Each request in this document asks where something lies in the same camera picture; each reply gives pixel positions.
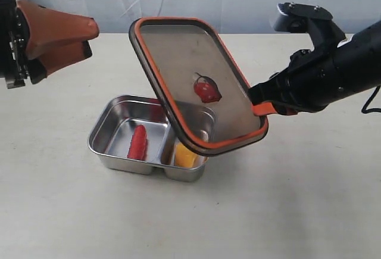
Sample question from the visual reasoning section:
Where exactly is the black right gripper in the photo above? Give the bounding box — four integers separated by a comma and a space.
248, 50, 336, 117

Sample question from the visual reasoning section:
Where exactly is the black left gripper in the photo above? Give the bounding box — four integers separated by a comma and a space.
1, 0, 99, 89

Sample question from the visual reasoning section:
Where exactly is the lunch box lid orange seal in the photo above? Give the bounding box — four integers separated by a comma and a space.
129, 17, 268, 157

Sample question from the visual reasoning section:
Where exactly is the yellow cheese wedge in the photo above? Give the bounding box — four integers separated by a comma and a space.
174, 143, 199, 168

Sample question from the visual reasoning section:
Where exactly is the red sausage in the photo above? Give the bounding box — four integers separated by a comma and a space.
127, 125, 148, 161

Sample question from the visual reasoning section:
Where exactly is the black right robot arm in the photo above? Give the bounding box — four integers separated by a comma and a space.
248, 22, 380, 115

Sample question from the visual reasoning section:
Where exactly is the steel two-compartment lunch box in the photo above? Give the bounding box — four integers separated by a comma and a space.
88, 95, 207, 182

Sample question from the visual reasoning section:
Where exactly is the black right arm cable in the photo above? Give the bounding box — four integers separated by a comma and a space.
361, 85, 381, 114

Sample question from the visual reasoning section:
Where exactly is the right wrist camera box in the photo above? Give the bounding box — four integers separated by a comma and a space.
271, 2, 346, 50

